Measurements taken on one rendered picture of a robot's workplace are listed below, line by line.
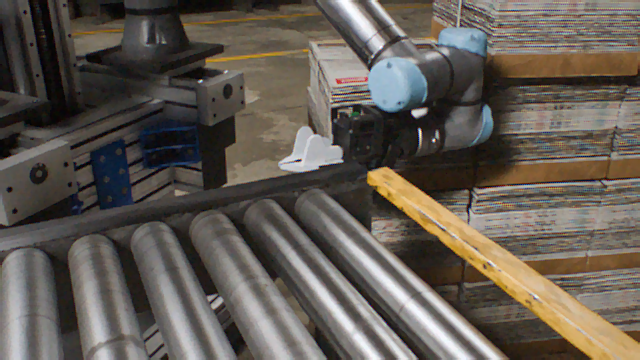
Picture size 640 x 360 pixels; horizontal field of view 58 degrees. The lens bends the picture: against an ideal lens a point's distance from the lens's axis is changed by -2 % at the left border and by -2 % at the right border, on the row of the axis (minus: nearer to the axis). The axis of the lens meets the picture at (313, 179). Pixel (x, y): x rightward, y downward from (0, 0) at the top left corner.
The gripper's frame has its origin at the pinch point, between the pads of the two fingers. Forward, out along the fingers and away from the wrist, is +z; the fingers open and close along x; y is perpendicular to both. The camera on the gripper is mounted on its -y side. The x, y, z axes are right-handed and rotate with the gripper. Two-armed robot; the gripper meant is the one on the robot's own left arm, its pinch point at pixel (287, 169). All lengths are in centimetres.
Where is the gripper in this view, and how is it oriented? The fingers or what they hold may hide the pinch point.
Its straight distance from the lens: 84.6
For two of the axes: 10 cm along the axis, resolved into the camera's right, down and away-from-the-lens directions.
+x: 4.3, 3.8, -8.2
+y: 0.0, -9.1, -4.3
